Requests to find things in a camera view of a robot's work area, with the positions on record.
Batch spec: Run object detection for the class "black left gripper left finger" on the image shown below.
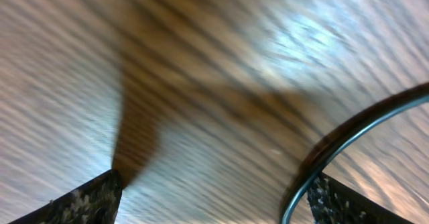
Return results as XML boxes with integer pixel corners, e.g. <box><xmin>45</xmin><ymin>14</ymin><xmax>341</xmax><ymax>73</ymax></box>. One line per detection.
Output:
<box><xmin>10</xmin><ymin>170</ymin><xmax>123</xmax><ymax>224</ymax></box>

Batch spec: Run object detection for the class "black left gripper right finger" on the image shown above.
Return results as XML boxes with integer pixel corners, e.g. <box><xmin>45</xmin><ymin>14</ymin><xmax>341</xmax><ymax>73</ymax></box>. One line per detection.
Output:
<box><xmin>306</xmin><ymin>173</ymin><xmax>412</xmax><ymax>224</ymax></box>

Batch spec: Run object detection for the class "black USB cable bundle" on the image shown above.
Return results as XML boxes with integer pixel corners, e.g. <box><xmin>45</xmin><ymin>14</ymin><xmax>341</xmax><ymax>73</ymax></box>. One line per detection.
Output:
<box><xmin>278</xmin><ymin>81</ymin><xmax>429</xmax><ymax>224</ymax></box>

